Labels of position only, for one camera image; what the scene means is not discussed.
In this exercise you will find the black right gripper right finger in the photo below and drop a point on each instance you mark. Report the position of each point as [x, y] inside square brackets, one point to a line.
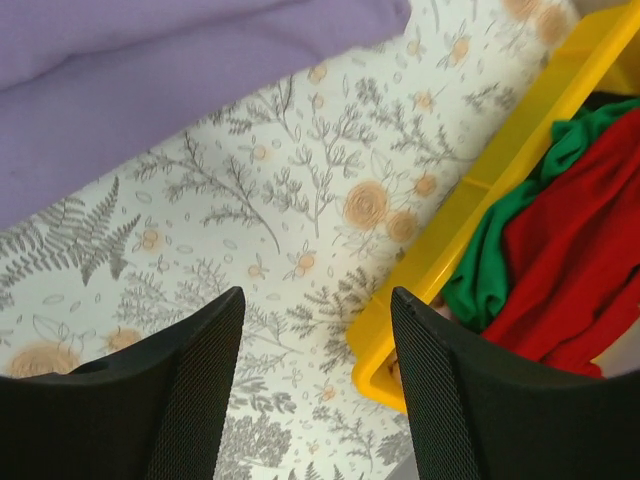
[478, 411]

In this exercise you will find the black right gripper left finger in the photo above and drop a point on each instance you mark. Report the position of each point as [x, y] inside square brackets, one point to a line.
[153, 410]

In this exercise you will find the floral patterned table mat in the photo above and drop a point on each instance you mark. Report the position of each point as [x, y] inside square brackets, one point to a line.
[305, 194]

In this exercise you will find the green t shirt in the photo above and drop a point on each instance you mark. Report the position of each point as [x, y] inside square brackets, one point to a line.
[478, 289]

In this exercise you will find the yellow plastic bin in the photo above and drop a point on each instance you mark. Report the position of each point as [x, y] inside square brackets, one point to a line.
[601, 54]

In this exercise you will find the purple t shirt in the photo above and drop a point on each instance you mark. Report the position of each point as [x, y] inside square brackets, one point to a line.
[86, 85]

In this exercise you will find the red t shirt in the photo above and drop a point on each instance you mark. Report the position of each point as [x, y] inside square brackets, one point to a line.
[574, 259]

